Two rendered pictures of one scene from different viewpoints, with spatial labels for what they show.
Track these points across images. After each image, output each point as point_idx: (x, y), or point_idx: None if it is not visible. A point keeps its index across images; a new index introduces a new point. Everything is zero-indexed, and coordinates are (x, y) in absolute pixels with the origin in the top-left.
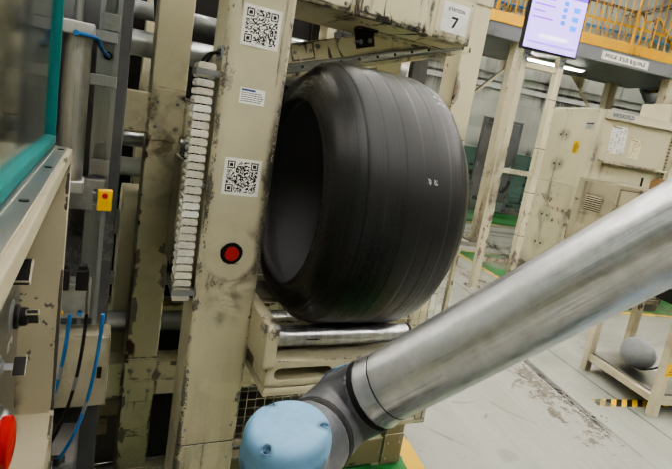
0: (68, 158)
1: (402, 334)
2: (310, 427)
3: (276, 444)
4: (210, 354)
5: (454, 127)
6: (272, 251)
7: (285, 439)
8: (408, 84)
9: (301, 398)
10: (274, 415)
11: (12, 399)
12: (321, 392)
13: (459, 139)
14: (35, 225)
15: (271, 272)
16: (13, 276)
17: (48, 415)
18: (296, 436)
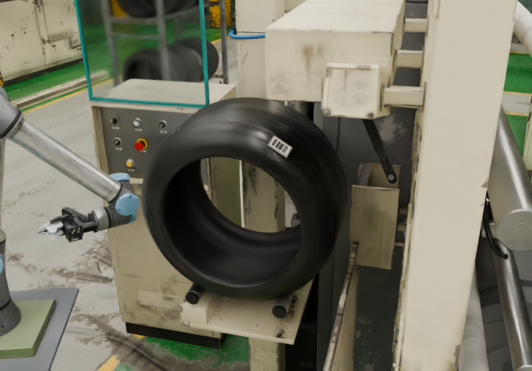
0: (187, 109)
1: (104, 173)
2: (112, 176)
3: (114, 173)
4: None
5: (159, 145)
6: (289, 232)
7: (114, 174)
8: (196, 115)
9: (128, 185)
10: (123, 175)
11: (206, 178)
12: (124, 185)
13: (153, 153)
14: (119, 105)
15: (267, 232)
16: (103, 105)
17: (208, 191)
18: (112, 175)
